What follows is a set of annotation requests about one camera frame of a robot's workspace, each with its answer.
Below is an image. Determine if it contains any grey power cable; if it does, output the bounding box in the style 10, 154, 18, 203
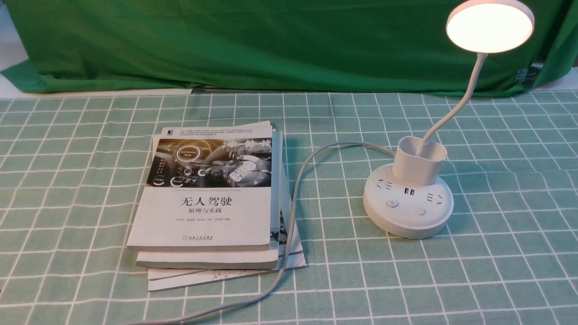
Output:
124, 141, 397, 325

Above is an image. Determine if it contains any white desk lamp with sockets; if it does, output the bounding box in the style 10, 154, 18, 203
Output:
363, 0, 535, 239

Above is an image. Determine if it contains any white book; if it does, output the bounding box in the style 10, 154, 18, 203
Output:
126, 127, 274, 251
136, 121, 283, 270

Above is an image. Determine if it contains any green backdrop cloth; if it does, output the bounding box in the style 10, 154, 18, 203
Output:
0, 0, 578, 98

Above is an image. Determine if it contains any top white book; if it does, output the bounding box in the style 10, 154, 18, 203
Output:
126, 127, 274, 251

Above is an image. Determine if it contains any green checkered tablecloth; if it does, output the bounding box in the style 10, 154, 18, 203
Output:
0, 90, 578, 325

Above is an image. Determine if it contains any middle white book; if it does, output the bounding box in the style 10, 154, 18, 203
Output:
136, 121, 283, 270

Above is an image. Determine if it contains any silver binder clip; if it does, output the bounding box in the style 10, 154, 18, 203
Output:
514, 61, 544, 90

